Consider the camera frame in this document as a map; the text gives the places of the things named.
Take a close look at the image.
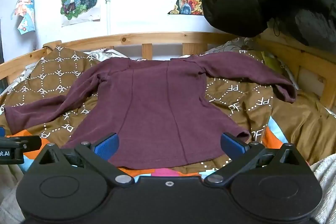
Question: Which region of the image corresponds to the white wall pipe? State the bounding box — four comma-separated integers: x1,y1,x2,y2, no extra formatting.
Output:
105,0,112,35

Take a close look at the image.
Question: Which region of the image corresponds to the plain brown bedsheet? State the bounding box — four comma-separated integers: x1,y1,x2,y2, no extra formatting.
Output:
268,88,336,165

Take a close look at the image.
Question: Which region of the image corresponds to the small curled wall poster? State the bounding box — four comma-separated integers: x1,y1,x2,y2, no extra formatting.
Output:
10,0,36,35

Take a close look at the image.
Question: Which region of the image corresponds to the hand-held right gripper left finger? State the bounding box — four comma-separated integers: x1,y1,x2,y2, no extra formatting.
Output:
34,132,135,186

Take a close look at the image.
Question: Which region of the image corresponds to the maroon long-sleeve sweater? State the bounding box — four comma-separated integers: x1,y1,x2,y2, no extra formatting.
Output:
4,52,298,169

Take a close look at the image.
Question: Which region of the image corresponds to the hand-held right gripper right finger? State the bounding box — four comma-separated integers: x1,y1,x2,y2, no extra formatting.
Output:
204,132,307,186

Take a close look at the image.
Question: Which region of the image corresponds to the wooden bed frame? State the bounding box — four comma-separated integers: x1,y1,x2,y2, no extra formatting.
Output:
0,32,336,109

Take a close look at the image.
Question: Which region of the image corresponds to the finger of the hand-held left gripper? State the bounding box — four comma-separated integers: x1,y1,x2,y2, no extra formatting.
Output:
0,127,42,151

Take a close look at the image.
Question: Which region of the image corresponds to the brown patterned blanket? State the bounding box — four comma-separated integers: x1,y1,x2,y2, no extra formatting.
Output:
0,46,275,174

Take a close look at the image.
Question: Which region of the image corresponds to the white fleece blanket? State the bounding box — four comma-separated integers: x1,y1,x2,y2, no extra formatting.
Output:
310,152,336,224

